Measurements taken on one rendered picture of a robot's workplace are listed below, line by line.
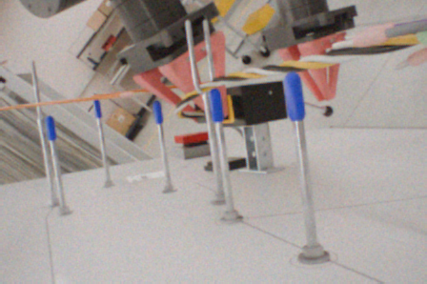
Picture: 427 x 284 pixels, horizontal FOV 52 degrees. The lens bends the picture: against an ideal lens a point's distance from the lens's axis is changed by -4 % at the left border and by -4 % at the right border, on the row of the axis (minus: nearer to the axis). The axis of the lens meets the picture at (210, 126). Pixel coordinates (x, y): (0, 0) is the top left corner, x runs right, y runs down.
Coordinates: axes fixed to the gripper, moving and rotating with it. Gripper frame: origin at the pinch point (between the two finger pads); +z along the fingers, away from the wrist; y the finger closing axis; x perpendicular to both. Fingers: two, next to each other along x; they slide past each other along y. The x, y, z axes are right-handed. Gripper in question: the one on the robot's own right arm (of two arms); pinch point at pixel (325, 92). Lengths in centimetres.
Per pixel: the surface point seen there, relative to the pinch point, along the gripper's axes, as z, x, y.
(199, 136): 3.0, -6.4, -20.0
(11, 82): -15, -20, -67
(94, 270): 0.7, -35.2, 13.7
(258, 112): -1.4, -12.5, 2.2
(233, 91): -4.1, -13.8, 1.0
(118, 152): 8, -3, -62
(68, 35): -114, 236, -763
